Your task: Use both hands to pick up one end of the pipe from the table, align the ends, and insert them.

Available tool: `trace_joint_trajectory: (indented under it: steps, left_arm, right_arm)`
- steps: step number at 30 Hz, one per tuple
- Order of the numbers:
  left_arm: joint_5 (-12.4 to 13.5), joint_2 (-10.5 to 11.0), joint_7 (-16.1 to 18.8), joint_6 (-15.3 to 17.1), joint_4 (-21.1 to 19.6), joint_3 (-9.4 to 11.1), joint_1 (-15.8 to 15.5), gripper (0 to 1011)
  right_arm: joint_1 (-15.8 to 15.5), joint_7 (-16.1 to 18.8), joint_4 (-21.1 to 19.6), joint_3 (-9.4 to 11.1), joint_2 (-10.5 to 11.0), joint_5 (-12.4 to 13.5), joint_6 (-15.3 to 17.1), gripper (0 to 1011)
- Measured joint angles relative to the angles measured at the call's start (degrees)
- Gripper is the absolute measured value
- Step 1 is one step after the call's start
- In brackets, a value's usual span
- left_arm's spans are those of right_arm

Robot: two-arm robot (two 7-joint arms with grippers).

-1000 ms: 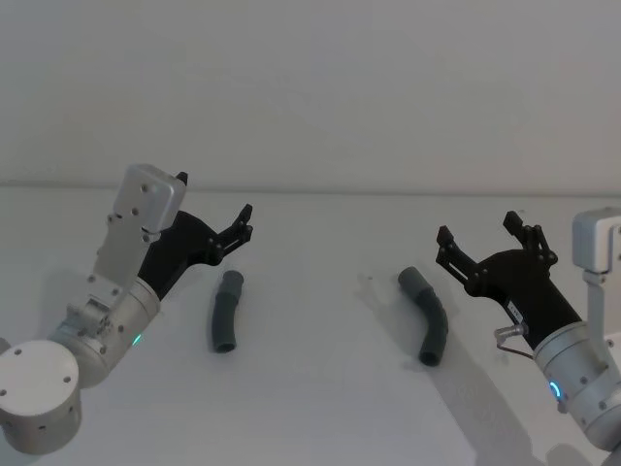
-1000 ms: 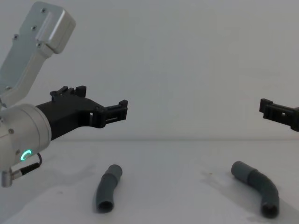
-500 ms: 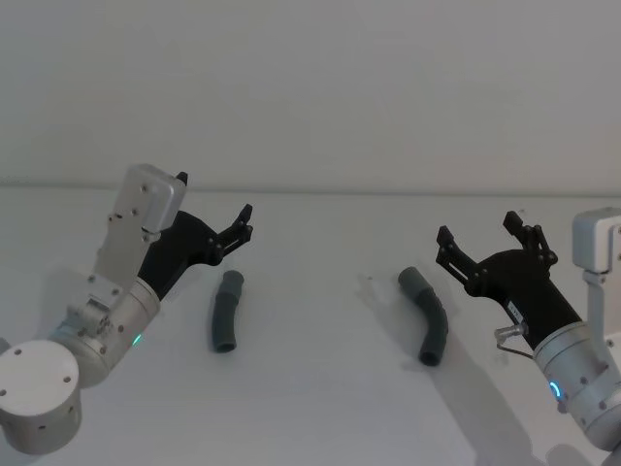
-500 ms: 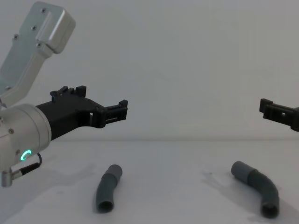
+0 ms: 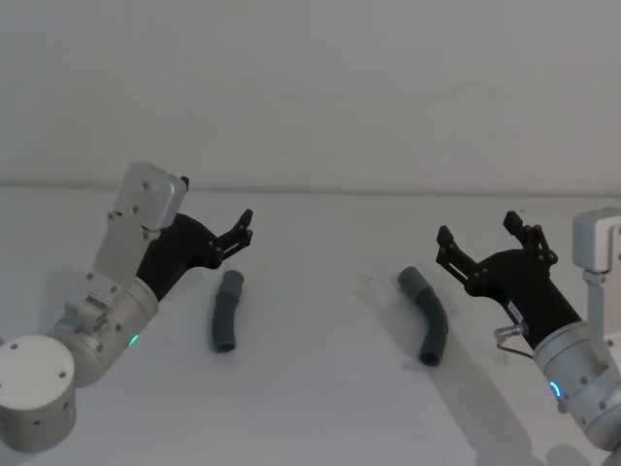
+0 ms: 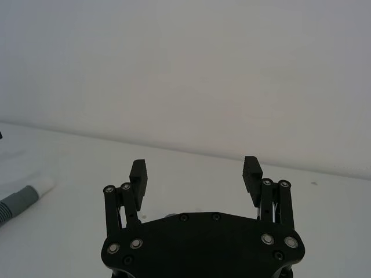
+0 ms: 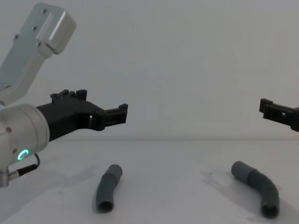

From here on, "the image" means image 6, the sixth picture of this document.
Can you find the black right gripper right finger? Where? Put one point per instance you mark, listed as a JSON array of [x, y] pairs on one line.
[[251, 179]]

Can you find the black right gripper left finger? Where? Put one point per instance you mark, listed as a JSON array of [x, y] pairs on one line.
[[138, 185]]

